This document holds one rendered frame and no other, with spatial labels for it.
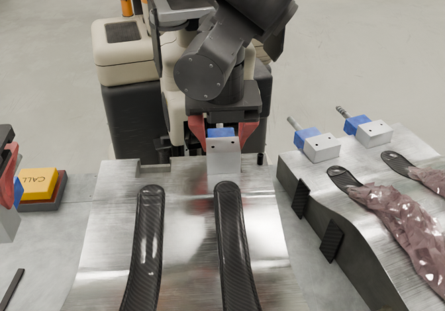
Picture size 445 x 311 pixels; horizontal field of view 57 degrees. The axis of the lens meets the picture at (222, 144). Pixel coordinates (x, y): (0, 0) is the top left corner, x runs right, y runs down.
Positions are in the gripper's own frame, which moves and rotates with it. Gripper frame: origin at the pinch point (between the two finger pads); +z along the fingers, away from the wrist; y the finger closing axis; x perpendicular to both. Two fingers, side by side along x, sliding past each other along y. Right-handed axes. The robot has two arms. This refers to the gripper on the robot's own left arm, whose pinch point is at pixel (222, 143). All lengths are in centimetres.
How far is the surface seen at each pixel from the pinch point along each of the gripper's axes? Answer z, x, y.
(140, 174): 6.2, 0.8, -13.2
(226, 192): 3.9, -6.2, 0.2
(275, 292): 1.4, -23.8, 4.1
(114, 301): 1.6, -23.6, -13.3
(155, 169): 5.4, 1.0, -10.7
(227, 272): 3.9, -19.4, -0.7
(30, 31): 98, 260, -130
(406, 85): 97, 161, 125
